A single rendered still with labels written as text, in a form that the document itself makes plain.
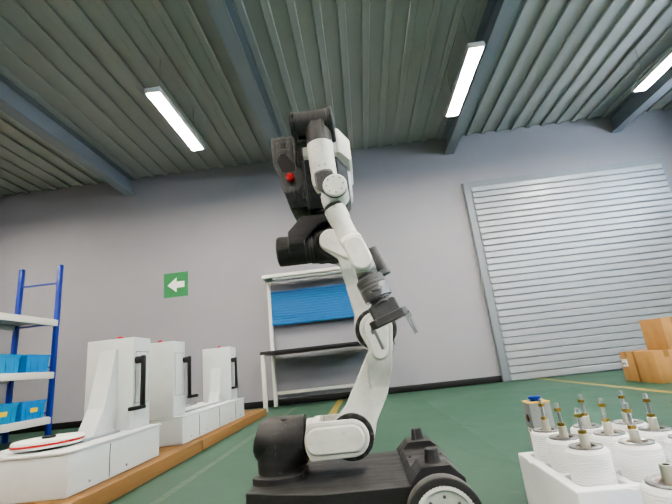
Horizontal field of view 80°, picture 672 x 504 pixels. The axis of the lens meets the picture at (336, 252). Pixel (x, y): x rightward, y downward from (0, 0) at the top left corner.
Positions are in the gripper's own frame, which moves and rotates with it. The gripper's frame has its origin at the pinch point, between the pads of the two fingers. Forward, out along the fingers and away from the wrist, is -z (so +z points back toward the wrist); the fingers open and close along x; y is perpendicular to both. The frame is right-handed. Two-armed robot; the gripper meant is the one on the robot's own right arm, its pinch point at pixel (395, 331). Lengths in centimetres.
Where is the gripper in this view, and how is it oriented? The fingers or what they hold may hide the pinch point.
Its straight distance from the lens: 123.0
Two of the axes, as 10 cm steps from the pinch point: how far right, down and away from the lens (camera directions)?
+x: 9.1, -4.2, 0.6
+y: 0.7, 2.8, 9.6
